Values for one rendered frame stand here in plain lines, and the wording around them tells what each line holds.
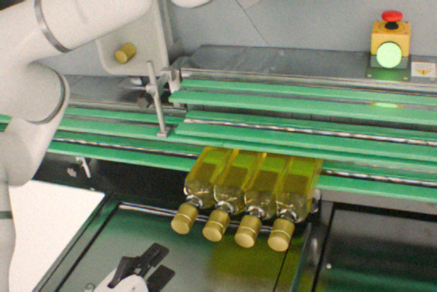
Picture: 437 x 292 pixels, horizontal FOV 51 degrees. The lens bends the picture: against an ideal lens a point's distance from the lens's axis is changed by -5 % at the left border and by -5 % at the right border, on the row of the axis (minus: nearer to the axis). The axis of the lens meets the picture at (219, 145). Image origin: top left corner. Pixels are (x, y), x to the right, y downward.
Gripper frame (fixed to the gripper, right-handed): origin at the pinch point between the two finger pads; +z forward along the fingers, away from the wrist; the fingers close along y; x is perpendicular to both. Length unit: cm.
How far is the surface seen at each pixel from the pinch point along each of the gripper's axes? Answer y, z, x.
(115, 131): 3.6, 21.9, 30.0
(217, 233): 0.2, 10.3, -4.4
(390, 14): 26, 51, -18
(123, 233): -13.1, 10.2, 21.8
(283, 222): 1.9, 16.2, -13.8
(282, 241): 1.1, 13.2, -15.3
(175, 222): 0.9, 8.4, 2.9
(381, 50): 20, 46, -18
